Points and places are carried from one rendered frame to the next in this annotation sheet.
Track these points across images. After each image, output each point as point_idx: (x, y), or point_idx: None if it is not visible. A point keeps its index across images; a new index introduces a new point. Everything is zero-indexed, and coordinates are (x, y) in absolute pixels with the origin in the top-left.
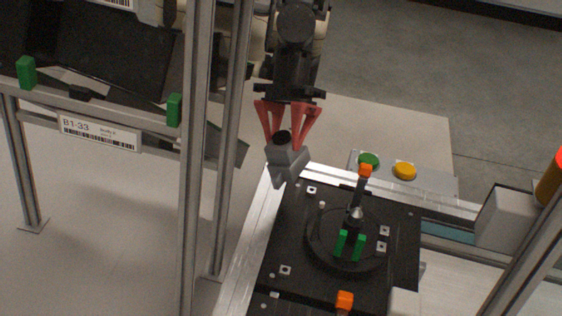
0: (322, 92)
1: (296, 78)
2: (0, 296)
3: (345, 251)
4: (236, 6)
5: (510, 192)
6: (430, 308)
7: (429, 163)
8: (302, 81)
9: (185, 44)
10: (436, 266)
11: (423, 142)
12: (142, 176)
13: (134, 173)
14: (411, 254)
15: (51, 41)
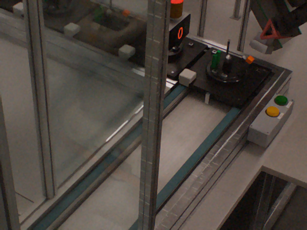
0: (279, 28)
1: (284, 17)
2: (237, 21)
3: (217, 65)
4: None
5: (185, 15)
6: (192, 105)
7: (306, 169)
8: (283, 19)
9: None
10: (214, 116)
11: None
12: (299, 58)
13: (301, 57)
14: (214, 90)
15: None
